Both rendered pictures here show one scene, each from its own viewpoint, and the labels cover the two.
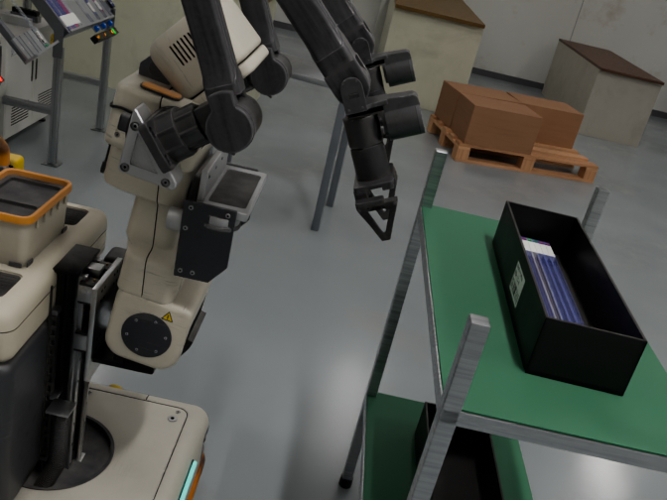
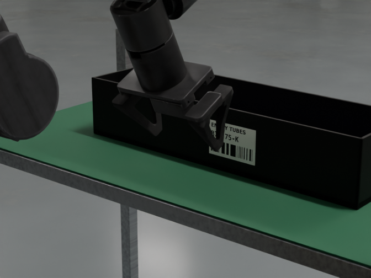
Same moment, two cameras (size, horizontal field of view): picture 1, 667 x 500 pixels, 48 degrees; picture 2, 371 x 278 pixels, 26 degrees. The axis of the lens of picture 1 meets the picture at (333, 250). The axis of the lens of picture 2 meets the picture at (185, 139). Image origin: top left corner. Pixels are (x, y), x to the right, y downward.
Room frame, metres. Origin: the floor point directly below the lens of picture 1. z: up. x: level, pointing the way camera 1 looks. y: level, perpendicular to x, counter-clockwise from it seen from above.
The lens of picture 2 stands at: (0.58, 0.64, 1.42)
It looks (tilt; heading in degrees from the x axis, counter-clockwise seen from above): 18 degrees down; 311
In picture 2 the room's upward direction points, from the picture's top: straight up
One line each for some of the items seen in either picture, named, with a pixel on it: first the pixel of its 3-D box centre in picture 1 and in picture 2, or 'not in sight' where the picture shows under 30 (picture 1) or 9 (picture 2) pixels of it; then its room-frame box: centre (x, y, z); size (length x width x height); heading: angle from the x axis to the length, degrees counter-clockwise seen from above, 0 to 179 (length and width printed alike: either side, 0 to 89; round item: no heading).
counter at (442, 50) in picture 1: (422, 42); not in sight; (8.64, -0.42, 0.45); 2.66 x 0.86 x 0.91; 2
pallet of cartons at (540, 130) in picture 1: (514, 130); not in sight; (6.35, -1.26, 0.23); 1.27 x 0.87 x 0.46; 103
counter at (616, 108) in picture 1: (595, 88); not in sight; (8.99, -2.52, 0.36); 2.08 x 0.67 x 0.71; 2
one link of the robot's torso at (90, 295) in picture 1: (147, 310); not in sight; (1.46, 0.38, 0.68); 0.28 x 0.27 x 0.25; 2
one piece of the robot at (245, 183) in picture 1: (215, 205); not in sight; (1.41, 0.25, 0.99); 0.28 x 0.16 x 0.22; 2
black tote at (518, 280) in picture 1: (555, 283); (239, 124); (1.40, -0.45, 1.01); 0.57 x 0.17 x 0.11; 0
